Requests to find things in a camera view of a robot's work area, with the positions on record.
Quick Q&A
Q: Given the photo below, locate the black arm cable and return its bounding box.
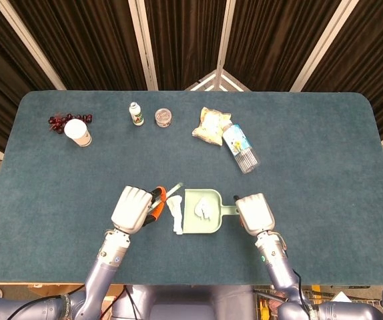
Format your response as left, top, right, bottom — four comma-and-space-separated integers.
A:
290, 269, 313, 313

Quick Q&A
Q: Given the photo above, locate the dark red grape bunch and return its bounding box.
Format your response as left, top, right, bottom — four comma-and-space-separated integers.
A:
47, 113, 95, 135

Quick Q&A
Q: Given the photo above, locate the long twisted white tissue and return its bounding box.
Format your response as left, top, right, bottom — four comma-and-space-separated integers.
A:
166, 195, 185, 235

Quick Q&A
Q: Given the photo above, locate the mint green dustpan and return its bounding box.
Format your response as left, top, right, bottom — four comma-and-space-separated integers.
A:
181, 189, 241, 235

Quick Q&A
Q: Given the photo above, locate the blue felt table cover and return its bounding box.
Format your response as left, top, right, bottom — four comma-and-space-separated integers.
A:
0, 90, 383, 287

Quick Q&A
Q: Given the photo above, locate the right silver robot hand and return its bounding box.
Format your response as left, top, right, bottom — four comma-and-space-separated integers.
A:
233, 193, 276, 236

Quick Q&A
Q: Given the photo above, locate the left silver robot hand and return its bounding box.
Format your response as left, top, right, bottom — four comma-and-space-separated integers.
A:
110, 185, 168, 235

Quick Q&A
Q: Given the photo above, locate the white partition base frame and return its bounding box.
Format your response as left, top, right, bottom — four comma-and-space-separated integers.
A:
184, 68, 253, 93

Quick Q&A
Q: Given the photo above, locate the mint green hand broom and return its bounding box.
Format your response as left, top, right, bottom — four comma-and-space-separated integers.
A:
149, 181, 184, 216

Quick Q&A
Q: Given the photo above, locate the clear ribbed plastic bottle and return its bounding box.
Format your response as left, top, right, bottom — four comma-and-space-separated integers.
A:
222, 123, 261, 175

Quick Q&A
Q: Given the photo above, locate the grey robot torso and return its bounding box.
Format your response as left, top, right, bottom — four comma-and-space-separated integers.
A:
111, 285, 281, 320

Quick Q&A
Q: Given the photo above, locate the bagged bread snack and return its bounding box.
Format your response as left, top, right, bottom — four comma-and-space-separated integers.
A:
191, 106, 232, 147

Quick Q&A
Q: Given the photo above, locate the small clear round container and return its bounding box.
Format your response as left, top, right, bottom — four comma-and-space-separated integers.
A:
154, 107, 174, 127

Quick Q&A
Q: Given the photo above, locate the short white tissue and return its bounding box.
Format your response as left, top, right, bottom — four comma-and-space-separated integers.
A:
194, 198, 214, 221

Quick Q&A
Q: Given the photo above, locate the white green-labelled drink bottle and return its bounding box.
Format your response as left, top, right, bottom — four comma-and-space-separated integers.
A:
128, 101, 145, 127

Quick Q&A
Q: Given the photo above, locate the white paper cup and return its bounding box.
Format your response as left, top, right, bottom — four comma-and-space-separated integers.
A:
63, 119, 93, 148

